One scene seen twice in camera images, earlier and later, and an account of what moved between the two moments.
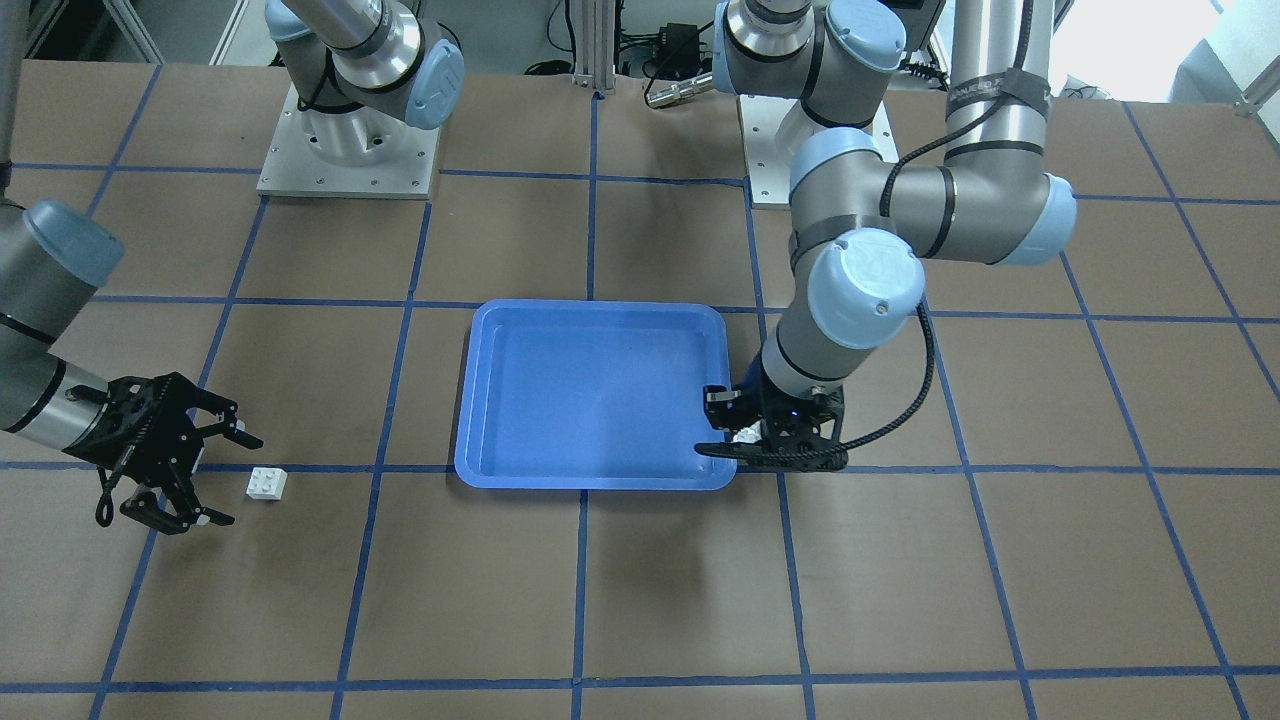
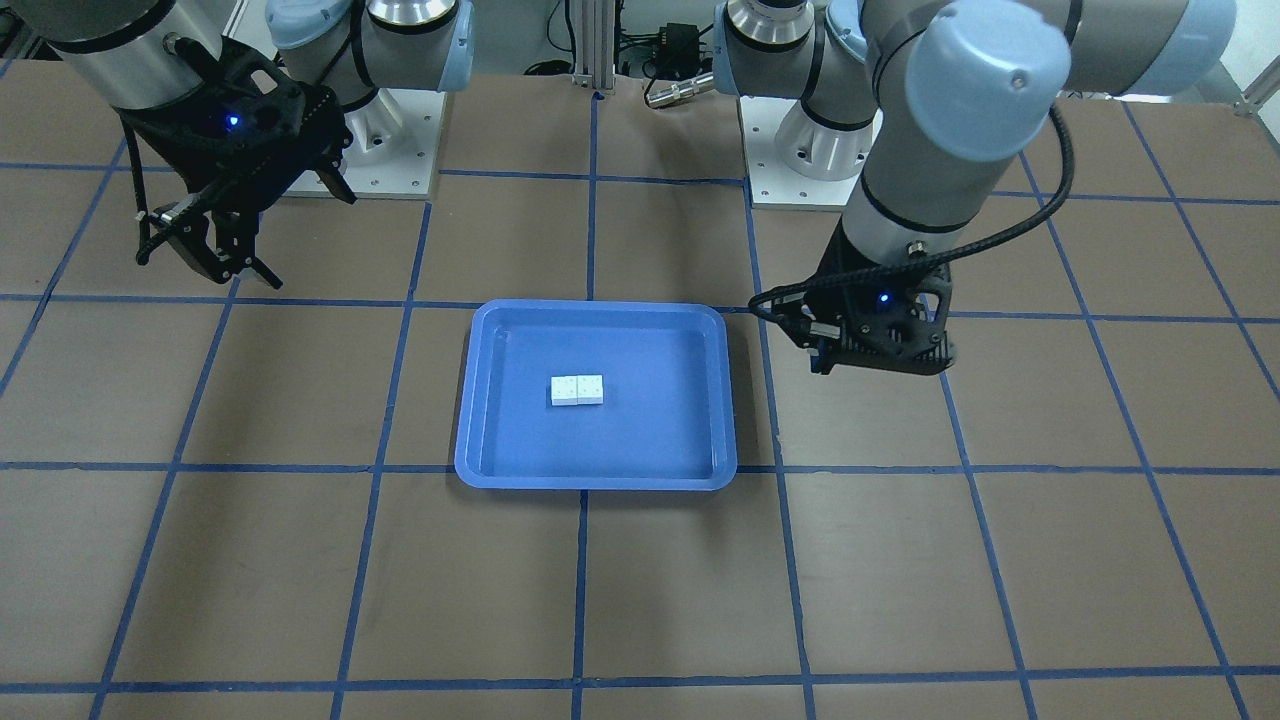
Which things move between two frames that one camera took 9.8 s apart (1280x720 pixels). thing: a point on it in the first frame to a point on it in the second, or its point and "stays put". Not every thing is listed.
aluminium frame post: x=595 y=46 stays put
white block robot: x=267 y=483 to x=564 y=390
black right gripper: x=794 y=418 to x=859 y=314
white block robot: x=750 y=434 to x=590 y=389
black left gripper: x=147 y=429 to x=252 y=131
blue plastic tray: x=590 y=395 stays put
